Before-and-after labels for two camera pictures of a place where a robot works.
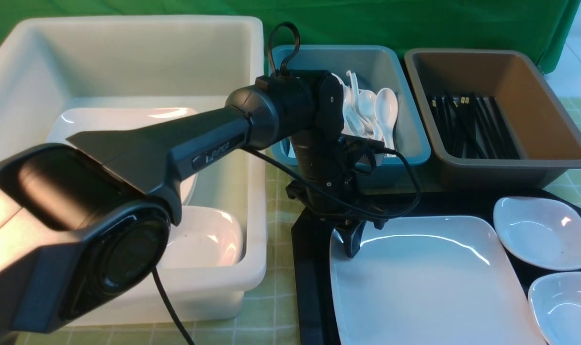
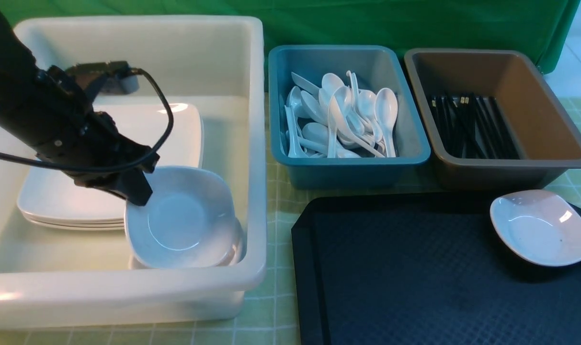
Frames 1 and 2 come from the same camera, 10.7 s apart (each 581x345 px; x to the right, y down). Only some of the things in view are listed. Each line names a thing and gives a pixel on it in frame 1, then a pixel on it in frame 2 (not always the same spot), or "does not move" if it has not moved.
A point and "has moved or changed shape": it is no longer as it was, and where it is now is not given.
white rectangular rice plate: [428, 280] has moved or changed shape
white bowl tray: [564, 305] → [188, 221]
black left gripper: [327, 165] → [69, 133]
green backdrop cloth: [411, 24] does not move
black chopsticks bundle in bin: [472, 126] does not move
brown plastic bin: [492, 120] does not move
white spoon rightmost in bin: [386, 105] does not move
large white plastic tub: [35, 68] does not move
